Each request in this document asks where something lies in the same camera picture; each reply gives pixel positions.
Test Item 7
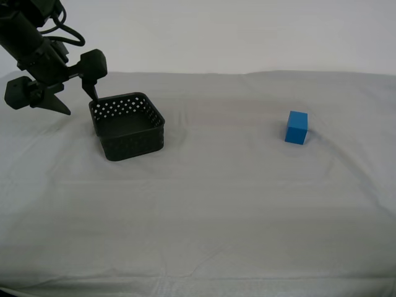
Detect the black perforated plastic basket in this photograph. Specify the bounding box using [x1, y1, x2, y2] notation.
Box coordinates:
[88, 91, 166, 162]

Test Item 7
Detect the white table cloth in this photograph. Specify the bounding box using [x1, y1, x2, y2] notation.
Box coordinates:
[0, 71, 396, 297]

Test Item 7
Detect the blue block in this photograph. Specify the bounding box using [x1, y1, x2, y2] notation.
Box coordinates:
[284, 110, 309, 145]

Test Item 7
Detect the black looped cable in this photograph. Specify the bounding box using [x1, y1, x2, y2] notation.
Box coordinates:
[37, 1, 85, 48]

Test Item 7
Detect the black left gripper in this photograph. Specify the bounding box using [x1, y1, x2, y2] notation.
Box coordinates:
[4, 38, 108, 116]

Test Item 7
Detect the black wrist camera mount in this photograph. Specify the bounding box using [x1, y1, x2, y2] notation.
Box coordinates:
[46, 39, 70, 65]

